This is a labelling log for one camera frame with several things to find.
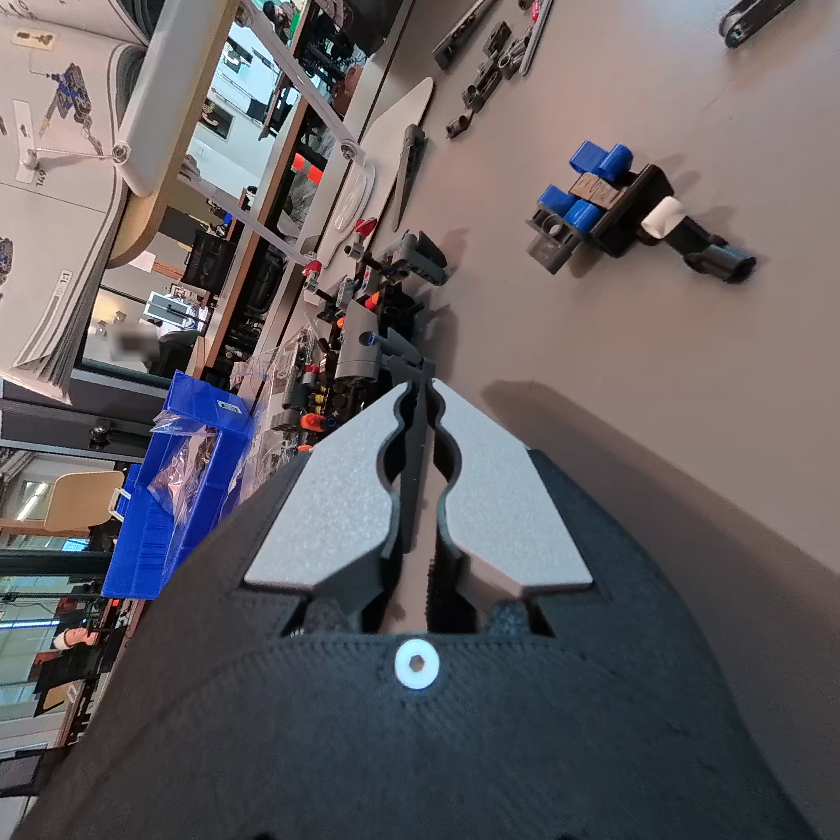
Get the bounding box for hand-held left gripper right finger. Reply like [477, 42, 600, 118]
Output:
[425, 378, 595, 634]

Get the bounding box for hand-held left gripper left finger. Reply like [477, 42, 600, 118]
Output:
[244, 382, 413, 631]

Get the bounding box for grey lego car chassis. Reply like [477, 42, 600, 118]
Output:
[272, 217, 454, 454]

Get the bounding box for blue and black lego subassembly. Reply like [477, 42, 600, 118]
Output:
[525, 141, 759, 286]

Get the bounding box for lego instruction booklet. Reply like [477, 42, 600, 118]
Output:
[0, 0, 153, 403]

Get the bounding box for long dark grey lego beam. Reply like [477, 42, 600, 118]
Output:
[432, 0, 496, 70]

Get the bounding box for black lego beam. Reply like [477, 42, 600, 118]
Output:
[718, 0, 798, 50]

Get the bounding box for clear plastic bags in bin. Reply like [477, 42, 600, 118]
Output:
[147, 410, 263, 526]

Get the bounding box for blue storage bin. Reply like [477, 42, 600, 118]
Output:
[101, 371, 261, 601]

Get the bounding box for beige chair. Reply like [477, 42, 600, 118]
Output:
[42, 469, 127, 534]

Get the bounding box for computer monitor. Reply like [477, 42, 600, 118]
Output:
[143, 290, 199, 330]

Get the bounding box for black crate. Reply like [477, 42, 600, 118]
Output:
[182, 233, 238, 298]

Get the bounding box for light grey flat sheet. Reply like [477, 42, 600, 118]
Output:
[314, 77, 435, 265]

